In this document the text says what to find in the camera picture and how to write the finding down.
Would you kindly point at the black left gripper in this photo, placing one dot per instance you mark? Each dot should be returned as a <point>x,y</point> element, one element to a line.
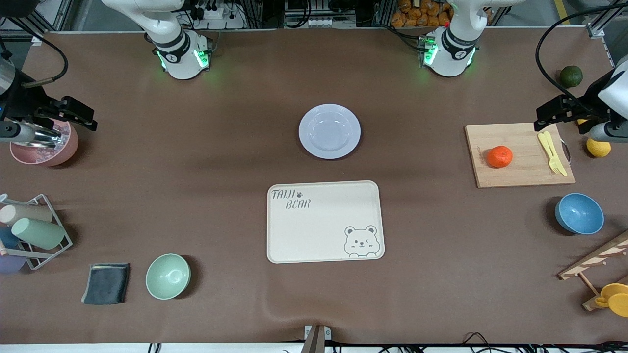
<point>590,99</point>

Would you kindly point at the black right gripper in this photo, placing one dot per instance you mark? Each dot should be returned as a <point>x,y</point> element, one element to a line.
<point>22,104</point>

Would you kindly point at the orange fruit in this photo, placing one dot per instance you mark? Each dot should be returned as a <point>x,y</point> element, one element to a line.
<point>500,157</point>

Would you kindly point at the pale lilac round plate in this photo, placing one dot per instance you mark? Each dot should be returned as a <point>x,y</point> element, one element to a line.
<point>329,131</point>

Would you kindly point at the dark green avocado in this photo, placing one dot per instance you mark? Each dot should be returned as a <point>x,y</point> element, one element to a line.
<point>571,76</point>

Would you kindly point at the pink bowl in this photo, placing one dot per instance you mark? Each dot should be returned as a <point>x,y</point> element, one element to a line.
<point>61,152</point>

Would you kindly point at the yellow plastic fork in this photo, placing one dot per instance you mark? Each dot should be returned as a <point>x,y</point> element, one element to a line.
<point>553,164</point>
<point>559,159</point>

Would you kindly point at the shiny metal scoop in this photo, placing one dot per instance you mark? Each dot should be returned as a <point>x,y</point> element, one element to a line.
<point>37,139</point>

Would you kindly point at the bamboo cutting board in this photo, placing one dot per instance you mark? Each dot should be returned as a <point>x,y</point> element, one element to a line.
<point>520,166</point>

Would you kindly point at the blue bowl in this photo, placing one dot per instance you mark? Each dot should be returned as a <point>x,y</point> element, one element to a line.
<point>580,214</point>

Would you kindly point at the beige cup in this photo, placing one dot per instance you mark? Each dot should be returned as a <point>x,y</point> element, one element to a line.
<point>27,214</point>

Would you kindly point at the mint green cup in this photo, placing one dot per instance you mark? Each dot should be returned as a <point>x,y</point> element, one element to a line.
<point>39,233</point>

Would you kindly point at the blue cup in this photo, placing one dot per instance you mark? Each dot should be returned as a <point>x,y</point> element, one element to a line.
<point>9,238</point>

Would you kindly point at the wooden mug rack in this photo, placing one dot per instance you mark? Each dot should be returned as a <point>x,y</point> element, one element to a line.
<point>596,257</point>

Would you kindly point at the purple cup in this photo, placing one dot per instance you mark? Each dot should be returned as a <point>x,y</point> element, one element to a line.
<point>11,264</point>

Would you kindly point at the bag of orange fruits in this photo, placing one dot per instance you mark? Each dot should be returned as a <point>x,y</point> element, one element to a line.
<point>422,14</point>

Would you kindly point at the white power strip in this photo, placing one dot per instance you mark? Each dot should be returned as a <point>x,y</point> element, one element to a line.
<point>218,19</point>

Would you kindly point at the dark grey folded cloth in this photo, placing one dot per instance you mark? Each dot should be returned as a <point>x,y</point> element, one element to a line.
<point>105,284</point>

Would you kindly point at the mint green bowl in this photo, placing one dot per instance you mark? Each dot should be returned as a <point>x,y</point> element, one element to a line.
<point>168,276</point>

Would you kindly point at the yellow mug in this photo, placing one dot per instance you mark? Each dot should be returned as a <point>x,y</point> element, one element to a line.
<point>615,299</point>

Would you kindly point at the cream bear print tray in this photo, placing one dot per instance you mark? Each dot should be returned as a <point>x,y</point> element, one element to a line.
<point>314,225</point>

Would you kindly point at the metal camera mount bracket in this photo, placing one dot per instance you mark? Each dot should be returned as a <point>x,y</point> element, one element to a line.
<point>315,338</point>

